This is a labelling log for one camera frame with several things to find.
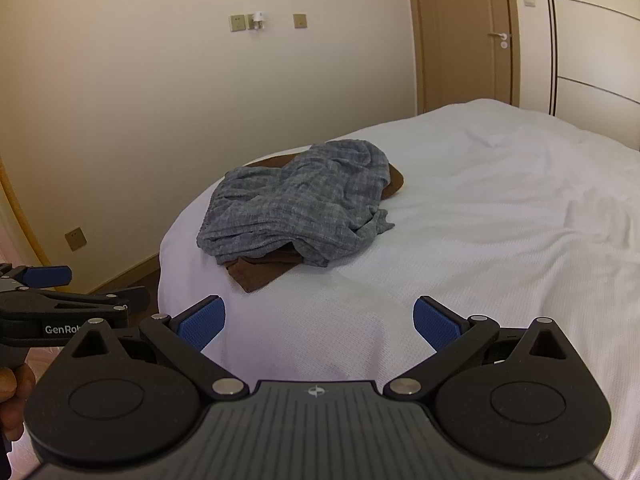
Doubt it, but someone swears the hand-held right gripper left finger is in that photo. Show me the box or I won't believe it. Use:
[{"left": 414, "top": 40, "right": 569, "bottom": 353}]
[{"left": 62, "top": 295, "right": 250, "bottom": 402}]

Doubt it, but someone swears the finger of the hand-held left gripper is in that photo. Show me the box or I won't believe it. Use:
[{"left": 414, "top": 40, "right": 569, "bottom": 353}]
[
  {"left": 0, "top": 286, "right": 152, "bottom": 314},
  {"left": 0, "top": 262, "right": 73, "bottom": 292}
]

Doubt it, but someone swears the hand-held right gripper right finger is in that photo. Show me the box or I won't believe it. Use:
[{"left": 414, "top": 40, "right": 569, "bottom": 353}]
[{"left": 383, "top": 295, "right": 572, "bottom": 402}]

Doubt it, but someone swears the grey plaid garment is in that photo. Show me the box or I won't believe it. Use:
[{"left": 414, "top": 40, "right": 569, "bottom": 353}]
[{"left": 196, "top": 138, "right": 396, "bottom": 268}]

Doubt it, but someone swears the person's left hand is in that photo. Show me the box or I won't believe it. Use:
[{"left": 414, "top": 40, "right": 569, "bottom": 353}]
[{"left": 0, "top": 363, "right": 37, "bottom": 444}]

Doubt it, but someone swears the brown garment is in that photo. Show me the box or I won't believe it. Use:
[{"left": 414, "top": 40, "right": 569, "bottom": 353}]
[{"left": 226, "top": 155, "right": 406, "bottom": 295}]

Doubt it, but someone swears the bed with white cover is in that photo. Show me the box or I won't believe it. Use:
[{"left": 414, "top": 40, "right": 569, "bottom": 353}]
[{"left": 157, "top": 97, "right": 640, "bottom": 471}]

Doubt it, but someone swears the wooden door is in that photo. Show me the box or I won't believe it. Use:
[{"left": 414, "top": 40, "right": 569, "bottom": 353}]
[{"left": 406, "top": 0, "right": 523, "bottom": 115}]

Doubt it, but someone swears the cream sliding wardrobe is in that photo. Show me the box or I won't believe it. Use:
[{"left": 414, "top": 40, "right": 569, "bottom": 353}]
[{"left": 542, "top": 0, "right": 640, "bottom": 152}]

